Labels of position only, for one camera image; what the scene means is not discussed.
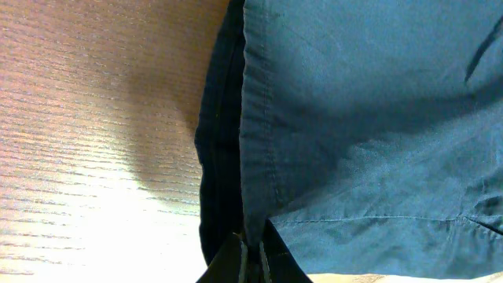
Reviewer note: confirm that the navy blue shorts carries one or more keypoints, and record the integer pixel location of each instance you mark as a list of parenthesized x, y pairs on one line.
[(368, 132)]

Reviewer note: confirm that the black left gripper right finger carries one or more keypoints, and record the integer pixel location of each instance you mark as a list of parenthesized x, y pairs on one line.
[(276, 261)]

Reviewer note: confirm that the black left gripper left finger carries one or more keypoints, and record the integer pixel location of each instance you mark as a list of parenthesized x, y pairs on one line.
[(230, 263)]

